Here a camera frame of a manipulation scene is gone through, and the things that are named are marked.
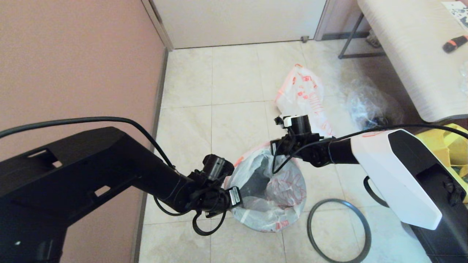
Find clear crumpled plastic item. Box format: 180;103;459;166
458;61;468;97

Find white red-print trash bag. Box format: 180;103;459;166
224;142;307;233
275;63;335;137

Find dark metal table frame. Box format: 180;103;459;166
337;14;468;127

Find black orange marker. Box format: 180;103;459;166
442;36;468;54

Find white black-print paper sheet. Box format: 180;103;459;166
441;2;468;33

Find light grey door frame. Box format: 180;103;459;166
141;0;339;53

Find light wood-grain table top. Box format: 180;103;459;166
356;0;468;123

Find small grey floor item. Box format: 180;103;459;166
366;31;381;50

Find thin black camera cable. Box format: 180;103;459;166
272;123;468;174
154;197;228;236

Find clear plastic bag dark contents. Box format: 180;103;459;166
346;79;404;130

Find grey bin rim ring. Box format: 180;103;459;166
307;199;372;263

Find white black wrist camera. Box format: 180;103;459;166
274;115;312;138
202;154;235;182

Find white door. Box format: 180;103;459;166
152;0;328;50

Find yellow non-woven tote bag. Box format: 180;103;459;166
417;123;468;203

